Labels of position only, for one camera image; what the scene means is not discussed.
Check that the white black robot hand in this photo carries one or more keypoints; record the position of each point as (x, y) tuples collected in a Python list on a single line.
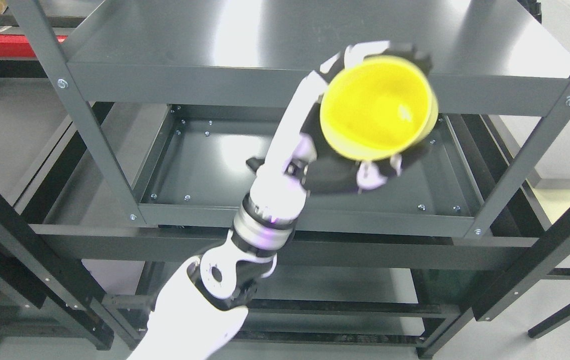
[(299, 162)]

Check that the yellow plastic cup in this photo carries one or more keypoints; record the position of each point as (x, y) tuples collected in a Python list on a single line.
[(377, 108)]

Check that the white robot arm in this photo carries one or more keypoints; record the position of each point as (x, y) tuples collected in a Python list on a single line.
[(203, 305)]

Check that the grey metal shelf unit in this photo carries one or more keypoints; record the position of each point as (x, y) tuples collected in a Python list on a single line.
[(352, 124)]

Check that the black metal shelf rack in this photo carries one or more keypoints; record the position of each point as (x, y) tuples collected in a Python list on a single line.
[(168, 99)]

